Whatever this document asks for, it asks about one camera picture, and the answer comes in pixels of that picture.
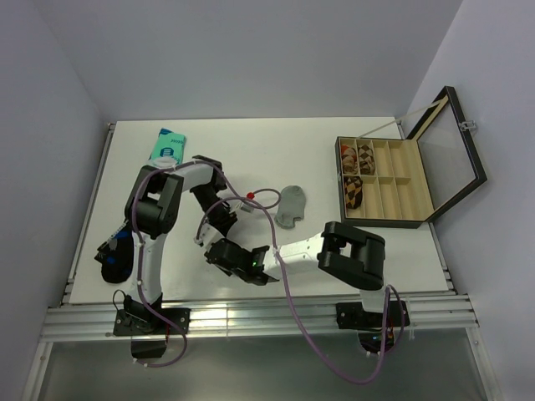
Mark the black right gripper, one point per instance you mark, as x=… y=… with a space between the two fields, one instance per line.
x=230 y=272

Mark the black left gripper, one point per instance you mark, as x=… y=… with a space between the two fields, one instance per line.
x=224 y=221

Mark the grey sock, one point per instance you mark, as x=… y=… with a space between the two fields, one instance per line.
x=291 y=207

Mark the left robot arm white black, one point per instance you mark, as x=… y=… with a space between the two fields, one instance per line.
x=152 y=210

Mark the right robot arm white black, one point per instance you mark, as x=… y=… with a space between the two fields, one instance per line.
x=349 y=254

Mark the teal patterned sock pair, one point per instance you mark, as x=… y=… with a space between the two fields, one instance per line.
x=169 y=144

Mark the black blue sock pair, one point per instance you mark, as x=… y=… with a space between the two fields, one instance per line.
x=115 y=255

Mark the dark checkered rolled sock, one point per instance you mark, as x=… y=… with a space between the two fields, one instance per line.
x=353 y=192

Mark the orange brown rolled sock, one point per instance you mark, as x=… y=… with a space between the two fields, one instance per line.
x=349 y=160

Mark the black compartment box with lid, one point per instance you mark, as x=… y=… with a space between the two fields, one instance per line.
x=420 y=177

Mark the brown checkered rolled sock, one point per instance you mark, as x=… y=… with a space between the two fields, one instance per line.
x=366 y=160

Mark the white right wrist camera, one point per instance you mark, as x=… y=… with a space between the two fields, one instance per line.
x=204 y=234

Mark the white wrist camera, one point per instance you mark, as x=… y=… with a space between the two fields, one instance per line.
x=246 y=206
x=204 y=234

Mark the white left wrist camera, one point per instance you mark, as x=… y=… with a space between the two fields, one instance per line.
x=246 y=206

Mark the aluminium frame rail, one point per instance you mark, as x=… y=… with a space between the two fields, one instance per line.
x=254 y=318

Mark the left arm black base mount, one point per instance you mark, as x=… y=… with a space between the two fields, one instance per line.
x=148 y=340

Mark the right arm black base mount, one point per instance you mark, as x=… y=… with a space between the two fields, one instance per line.
x=352 y=316

